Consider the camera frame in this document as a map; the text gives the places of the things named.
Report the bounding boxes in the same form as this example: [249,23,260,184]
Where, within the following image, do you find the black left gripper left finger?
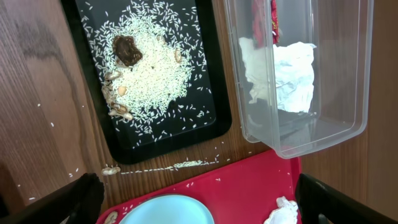
[1,173,104,224]

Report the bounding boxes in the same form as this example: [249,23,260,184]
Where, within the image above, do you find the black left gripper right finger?
[295,174,397,224]

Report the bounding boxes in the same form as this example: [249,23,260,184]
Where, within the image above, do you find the clear plastic waste bin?
[224,0,374,159]

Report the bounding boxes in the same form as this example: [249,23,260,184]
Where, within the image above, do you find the white paper napkin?
[239,37,317,113]

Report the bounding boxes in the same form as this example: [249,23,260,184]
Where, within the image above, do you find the spilled rice line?
[119,154,221,175]

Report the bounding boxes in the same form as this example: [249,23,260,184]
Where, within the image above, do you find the peanut shell on table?
[101,166,121,175]

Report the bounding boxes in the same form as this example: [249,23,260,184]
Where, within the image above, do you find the crumpled white tissue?
[264,197,299,224]

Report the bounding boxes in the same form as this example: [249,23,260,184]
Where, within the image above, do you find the peanut shell on tray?
[103,211,118,224]

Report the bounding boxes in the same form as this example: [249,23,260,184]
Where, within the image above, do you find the red snack wrapper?
[251,0,280,47]

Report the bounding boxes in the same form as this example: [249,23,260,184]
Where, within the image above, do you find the large light blue plate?
[120,194,215,224]

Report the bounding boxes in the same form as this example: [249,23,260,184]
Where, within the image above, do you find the red serving tray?
[98,151,301,223]

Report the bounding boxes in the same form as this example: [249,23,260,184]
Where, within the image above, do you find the brown food scraps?
[83,0,200,137]

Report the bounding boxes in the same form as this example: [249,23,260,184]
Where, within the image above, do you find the black food waste tray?
[61,0,232,164]

